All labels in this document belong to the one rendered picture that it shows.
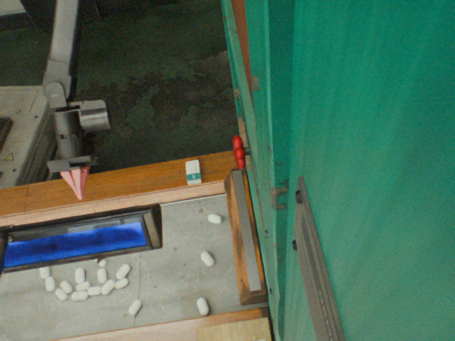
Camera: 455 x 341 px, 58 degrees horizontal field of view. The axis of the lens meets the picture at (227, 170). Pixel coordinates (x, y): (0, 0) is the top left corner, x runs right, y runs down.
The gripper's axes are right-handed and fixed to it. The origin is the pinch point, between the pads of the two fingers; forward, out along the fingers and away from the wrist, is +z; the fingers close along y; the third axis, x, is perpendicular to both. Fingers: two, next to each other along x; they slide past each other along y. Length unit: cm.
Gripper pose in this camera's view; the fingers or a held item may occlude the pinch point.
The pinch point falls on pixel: (80, 195)
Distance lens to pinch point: 102.5
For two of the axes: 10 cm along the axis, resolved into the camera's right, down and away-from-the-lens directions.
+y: 9.9, -1.4, -0.2
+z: 1.4, 9.8, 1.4
